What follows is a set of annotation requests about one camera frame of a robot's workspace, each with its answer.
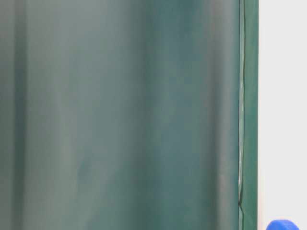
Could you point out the blue plastic gear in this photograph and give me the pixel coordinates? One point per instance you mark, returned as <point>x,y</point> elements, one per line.
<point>282,224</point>

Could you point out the green backdrop sheet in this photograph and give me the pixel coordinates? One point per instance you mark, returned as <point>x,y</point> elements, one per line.
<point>129,114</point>

